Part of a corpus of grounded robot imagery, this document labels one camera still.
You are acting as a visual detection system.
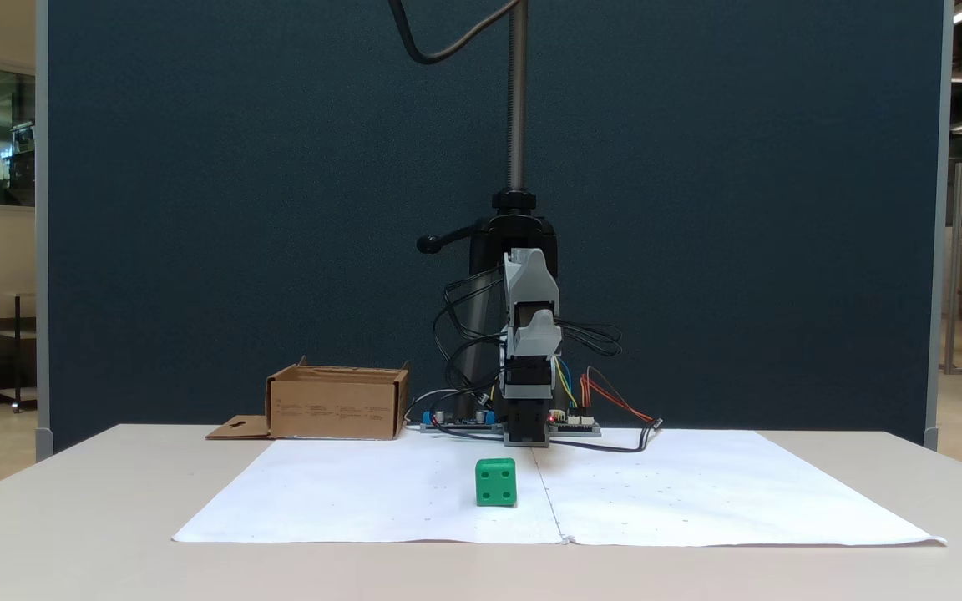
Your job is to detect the circuit board with jumper wires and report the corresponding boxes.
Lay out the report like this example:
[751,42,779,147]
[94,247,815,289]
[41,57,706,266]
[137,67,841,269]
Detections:
[549,409,602,437]

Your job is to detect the curved grey moving gripper finger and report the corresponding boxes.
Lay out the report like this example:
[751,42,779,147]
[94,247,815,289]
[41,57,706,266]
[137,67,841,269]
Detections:
[527,309,564,353]

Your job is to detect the grey power cable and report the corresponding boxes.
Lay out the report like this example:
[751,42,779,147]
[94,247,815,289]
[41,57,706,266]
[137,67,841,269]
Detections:
[404,388,490,428]

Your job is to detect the brown cardboard box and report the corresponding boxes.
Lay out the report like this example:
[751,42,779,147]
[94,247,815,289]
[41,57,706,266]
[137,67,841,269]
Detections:
[205,356,411,442]

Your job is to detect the thin black servo wire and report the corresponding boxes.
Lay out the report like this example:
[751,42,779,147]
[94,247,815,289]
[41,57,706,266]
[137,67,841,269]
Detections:
[443,334,505,418]
[433,271,505,351]
[554,320,622,358]

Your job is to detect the yellow jumper wire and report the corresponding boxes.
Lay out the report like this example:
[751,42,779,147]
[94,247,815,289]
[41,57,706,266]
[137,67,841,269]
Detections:
[555,357,580,410]

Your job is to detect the dark blue partition panel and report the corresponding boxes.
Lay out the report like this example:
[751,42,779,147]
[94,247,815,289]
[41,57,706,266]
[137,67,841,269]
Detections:
[37,0,954,452]

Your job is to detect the black and grey tripod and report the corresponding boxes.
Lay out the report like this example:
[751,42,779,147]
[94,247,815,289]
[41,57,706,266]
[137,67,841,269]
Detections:
[417,0,565,422]

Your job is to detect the black cable with white connector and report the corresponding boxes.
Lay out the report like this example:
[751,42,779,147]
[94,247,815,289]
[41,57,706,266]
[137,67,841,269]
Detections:
[549,417,664,454]

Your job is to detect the blue circuit board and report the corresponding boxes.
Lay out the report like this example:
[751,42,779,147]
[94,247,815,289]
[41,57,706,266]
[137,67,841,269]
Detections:
[421,407,504,434]

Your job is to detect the framed wall window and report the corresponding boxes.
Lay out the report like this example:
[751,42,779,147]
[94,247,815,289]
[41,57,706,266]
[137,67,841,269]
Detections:
[0,57,37,216]

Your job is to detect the black shelf cart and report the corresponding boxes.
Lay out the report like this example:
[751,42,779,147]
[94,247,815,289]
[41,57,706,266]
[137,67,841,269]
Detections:
[0,291,38,414]

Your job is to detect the white paper sheet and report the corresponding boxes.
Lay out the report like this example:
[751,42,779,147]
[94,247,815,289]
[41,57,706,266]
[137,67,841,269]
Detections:
[172,430,947,548]

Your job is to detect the orange and red wires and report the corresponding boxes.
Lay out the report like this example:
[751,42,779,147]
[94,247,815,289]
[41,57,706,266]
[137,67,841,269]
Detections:
[580,366,656,424]

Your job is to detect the thick black camera cable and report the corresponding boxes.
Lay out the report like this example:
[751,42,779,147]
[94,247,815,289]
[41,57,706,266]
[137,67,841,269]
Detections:
[389,0,524,65]

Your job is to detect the green dice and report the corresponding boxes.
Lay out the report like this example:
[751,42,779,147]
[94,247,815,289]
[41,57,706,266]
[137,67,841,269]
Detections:
[475,457,518,508]

